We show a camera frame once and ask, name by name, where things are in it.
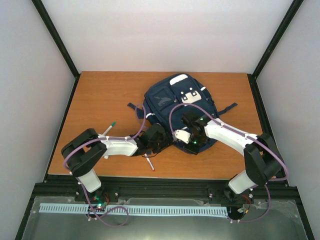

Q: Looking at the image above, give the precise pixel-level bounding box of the red marker pen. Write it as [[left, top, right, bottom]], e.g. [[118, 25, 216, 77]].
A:
[[144, 154, 155, 172]]

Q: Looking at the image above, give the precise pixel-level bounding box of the navy blue student backpack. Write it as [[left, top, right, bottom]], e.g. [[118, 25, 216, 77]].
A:
[[128, 73, 237, 152]]

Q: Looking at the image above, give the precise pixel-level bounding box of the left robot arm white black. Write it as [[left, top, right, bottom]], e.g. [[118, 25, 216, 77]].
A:
[[61, 123, 173, 202]]

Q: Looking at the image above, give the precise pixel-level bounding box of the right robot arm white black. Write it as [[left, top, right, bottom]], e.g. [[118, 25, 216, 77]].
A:
[[173, 111, 285, 203]]

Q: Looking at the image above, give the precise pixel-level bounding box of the teal capped white marker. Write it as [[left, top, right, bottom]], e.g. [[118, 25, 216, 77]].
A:
[[102, 121, 116, 136]]

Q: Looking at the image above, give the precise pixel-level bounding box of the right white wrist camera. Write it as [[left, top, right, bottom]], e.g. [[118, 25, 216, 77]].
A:
[[173, 129, 191, 144]]

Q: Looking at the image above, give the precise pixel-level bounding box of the light blue slotted cable duct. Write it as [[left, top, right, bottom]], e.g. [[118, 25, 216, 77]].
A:
[[39, 203, 228, 218]]

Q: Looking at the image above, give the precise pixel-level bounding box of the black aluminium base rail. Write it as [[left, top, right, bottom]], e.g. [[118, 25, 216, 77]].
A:
[[30, 175, 302, 207]]

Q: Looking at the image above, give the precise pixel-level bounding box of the right black frame post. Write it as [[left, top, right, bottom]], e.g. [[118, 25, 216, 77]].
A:
[[251, 0, 304, 81]]

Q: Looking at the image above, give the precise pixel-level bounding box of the black frame post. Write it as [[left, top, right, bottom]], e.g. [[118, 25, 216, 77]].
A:
[[251, 0, 304, 81], [31, 0, 81, 77]]

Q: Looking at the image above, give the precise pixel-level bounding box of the left black frame post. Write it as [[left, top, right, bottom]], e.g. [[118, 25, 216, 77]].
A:
[[31, 0, 81, 77]]

